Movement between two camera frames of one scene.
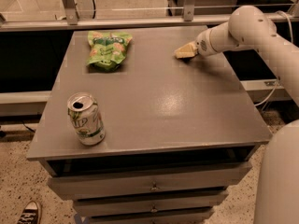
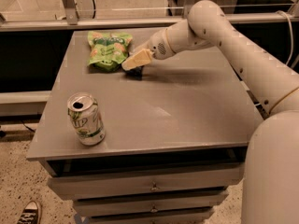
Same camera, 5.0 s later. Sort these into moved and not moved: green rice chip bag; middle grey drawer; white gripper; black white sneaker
Moved: white gripper
Not moved: middle grey drawer; green rice chip bag; black white sneaker
